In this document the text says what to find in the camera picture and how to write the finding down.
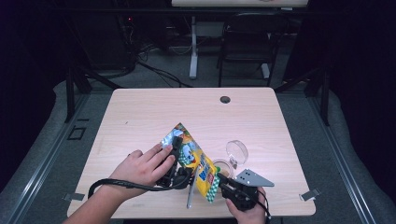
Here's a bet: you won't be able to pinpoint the clear hinged jar lid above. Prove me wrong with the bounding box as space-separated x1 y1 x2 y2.
225 139 249 171

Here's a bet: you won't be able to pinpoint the white desk leg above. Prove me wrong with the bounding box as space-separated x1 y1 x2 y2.
189 15 200 80

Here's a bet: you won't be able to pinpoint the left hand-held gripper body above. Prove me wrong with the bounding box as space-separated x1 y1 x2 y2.
155 163 201 209

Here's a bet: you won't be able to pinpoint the black folding chair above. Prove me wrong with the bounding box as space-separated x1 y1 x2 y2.
217 12 290 88

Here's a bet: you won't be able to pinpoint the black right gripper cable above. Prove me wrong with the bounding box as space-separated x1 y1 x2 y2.
256 189 272 222

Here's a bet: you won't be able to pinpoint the black floor cables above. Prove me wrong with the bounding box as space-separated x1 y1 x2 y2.
136 60 192 89

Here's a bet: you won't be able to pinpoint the person's left hand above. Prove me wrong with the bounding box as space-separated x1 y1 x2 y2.
108 143 177 200

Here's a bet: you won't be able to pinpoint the person's right hand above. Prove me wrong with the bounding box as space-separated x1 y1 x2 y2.
225 188 268 224

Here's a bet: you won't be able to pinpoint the aluminium floor rail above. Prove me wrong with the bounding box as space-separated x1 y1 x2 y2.
3 92 92 224
306 92 378 224

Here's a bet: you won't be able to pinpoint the black metal stand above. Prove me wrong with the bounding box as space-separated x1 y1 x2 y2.
274 66 331 127
64 66 123 124

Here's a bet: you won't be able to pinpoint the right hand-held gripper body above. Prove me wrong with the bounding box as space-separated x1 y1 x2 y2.
222 168 276 212

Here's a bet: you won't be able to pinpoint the yellow spouted seasoning pouch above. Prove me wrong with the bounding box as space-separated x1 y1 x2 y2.
160 121 221 203

